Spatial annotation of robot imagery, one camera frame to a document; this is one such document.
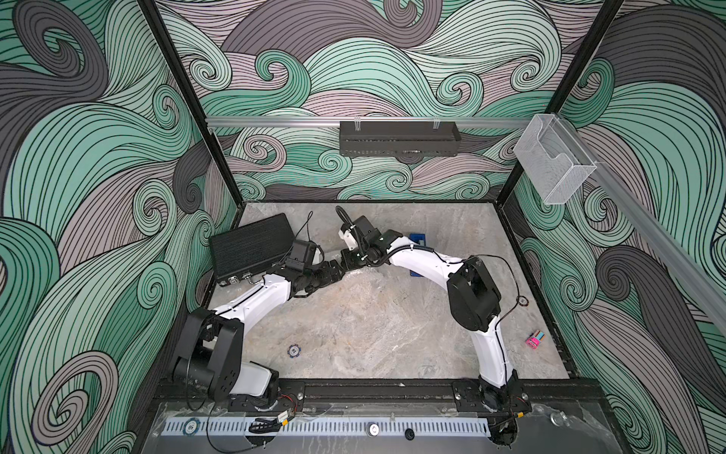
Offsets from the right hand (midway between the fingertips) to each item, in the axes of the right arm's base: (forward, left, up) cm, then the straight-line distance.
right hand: (337, 266), depth 90 cm
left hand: (-3, 0, +1) cm, 3 cm away
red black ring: (-9, -59, -9) cm, 60 cm away
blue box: (+13, -29, -3) cm, 32 cm away
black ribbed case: (+9, +32, -3) cm, 34 cm away
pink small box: (-21, -59, -7) cm, 63 cm away
